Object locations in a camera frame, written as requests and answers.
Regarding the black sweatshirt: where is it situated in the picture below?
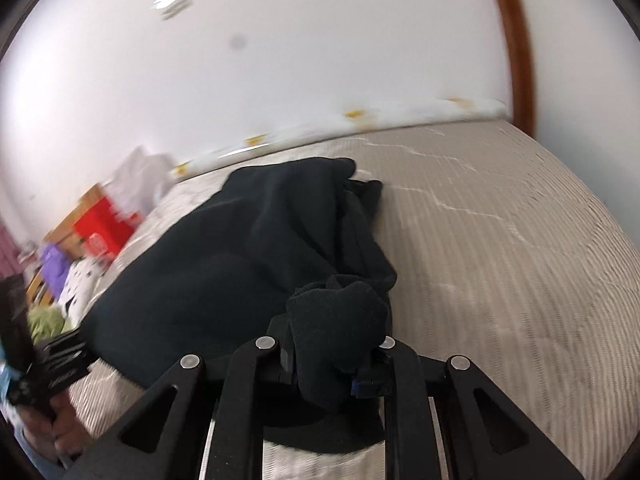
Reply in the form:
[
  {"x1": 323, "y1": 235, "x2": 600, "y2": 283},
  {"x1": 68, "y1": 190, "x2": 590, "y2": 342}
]
[{"x1": 80, "y1": 157, "x2": 397, "y2": 453}]

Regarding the person's left hand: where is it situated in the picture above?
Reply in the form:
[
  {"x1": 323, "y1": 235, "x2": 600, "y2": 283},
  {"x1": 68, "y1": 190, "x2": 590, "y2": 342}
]
[{"x1": 17, "y1": 390, "x2": 93, "y2": 460}]

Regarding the green cloth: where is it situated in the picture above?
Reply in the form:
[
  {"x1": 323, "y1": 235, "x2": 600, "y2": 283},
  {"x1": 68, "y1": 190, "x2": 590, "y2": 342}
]
[{"x1": 27, "y1": 304, "x2": 73, "y2": 344}]

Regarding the light blue fleece sleeve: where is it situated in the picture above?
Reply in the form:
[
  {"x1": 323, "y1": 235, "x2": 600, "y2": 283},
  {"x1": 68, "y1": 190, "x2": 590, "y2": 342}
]
[{"x1": 14, "y1": 427, "x2": 65, "y2": 480}]

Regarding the purple cloth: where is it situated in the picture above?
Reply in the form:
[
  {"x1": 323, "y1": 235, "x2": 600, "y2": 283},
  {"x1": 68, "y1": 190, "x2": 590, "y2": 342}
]
[{"x1": 40, "y1": 243, "x2": 72, "y2": 300}]

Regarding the wooden bedside furniture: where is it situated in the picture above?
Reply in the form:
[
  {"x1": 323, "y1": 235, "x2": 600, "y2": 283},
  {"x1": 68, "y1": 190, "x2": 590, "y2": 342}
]
[{"x1": 26, "y1": 184, "x2": 104, "y2": 307}]

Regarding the red box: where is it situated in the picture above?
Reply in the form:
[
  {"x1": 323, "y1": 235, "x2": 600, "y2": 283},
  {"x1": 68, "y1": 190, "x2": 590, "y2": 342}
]
[{"x1": 73, "y1": 196, "x2": 143, "y2": 262}]

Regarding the striped beige mattress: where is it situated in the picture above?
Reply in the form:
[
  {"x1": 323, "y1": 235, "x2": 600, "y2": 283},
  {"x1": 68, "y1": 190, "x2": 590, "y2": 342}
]
[{"x1": 64, "y1": 118, "x2": 640, "y2": 480}]

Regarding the white plastic bag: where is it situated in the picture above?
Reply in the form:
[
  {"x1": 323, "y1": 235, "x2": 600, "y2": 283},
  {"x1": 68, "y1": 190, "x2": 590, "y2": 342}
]
[{"x1": 102, "y1": 145, "x2": 175, "y2": 218}]

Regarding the white floral rolled sheet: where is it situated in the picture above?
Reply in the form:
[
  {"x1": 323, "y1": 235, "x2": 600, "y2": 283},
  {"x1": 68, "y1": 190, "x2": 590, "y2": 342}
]
[{"x1": 169, "y1": 98, "x2": 510, "y2": 182}]

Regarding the brown wooden door frame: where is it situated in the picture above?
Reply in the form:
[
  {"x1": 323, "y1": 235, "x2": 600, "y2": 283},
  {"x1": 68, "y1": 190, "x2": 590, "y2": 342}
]
[{"x1": 496, "y1": 0, "x2": 536, "y2": 139}]

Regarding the white wall switch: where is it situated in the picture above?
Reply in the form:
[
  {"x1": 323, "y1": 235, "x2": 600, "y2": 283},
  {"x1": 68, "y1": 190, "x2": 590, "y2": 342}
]
[{"x1": 150, "y1": 0, "x2": 193, "y2": 21}]

